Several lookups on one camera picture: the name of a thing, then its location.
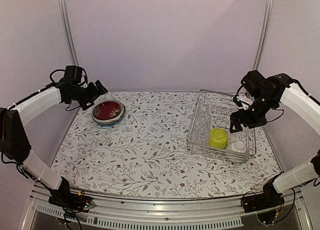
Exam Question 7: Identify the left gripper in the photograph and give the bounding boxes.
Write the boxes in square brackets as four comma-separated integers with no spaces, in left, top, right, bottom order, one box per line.
[69,79,109,111]

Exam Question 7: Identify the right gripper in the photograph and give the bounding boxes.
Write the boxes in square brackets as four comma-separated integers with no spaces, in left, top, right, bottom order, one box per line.
[230,93,276,133]

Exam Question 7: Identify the white small bowl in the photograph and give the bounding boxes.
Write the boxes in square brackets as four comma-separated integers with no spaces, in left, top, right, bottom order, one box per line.
[225,140,248,154]

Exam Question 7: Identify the dark red patterned plate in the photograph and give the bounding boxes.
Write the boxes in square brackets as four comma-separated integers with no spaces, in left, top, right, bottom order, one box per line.
[92,101,124,122]

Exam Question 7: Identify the white cream plate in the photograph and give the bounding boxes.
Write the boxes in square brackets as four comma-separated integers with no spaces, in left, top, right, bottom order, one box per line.
[91,99,126,125]

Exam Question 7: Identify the pale green flower plate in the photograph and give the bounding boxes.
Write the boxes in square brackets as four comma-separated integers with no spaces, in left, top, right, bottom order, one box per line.
[92,115,124,127]

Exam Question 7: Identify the blue polka dot plate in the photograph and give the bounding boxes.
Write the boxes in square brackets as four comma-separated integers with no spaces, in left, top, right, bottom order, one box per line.
[93,118,123,127]

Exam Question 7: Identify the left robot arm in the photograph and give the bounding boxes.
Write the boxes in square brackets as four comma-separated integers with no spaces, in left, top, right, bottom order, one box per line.
[0,80,108,207]

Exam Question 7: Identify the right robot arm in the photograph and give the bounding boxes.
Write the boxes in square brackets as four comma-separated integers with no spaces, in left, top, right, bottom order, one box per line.
[229,70,320,208]

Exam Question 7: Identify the lime green bowl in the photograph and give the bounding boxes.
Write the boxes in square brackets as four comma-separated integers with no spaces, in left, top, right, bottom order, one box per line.
[208,128,228,149]

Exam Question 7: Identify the clear glass cup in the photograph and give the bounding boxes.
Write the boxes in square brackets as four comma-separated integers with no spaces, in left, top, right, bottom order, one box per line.
[193,129,210,146]
[196,111,212,129]

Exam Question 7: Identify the floral tablecloth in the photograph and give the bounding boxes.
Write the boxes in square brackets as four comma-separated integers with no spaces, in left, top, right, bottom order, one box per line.
[51,91,282,198]

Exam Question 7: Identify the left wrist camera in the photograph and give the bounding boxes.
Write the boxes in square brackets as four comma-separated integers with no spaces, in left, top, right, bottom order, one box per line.
[61,65,85,85]

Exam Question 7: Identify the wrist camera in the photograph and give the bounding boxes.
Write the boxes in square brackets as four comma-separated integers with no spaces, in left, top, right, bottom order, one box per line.
[241,70,266,97]
[61,65,85,85]

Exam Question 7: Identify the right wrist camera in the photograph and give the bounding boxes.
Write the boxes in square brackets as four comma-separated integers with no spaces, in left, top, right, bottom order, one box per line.
[241,70,266,97]

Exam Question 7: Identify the wire dish rack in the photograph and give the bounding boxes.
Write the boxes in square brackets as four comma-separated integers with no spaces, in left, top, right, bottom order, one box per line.
[186,89,257,163]

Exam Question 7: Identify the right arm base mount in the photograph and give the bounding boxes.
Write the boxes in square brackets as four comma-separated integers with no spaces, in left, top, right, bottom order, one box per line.
[240,184,285,225]

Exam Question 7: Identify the front aluminium rail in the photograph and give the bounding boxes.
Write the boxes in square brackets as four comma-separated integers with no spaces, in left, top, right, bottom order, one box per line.
[20,184,315,230]

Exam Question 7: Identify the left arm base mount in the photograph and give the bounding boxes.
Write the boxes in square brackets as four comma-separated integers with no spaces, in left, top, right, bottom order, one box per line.
[48,177,95,212]

